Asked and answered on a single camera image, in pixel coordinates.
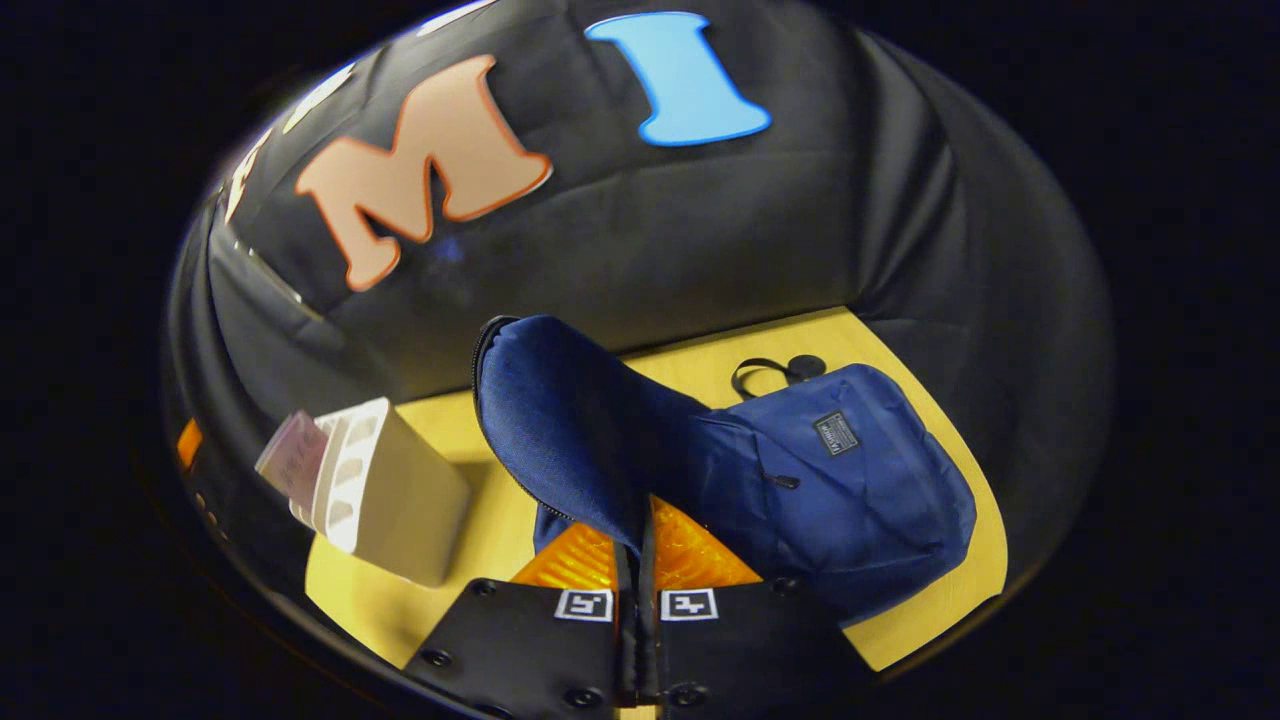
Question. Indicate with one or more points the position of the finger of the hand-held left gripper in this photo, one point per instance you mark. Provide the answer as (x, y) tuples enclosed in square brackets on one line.
[(189, 445)]

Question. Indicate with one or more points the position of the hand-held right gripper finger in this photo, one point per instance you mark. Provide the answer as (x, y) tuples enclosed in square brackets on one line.
[(650, 640), (627, 640)]

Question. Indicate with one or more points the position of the pink cover book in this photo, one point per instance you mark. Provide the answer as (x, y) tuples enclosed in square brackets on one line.
[(295, 455)]

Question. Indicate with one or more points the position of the white plastic bookshelf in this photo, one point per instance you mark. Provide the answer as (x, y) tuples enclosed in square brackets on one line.
[(420, 500)]

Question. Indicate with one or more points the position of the blue schoolbag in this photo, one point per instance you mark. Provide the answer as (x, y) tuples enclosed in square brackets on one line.
[(850, 500)]

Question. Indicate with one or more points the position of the black backdrop cloth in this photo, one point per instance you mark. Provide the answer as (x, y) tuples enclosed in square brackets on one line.
[(700, 220)]

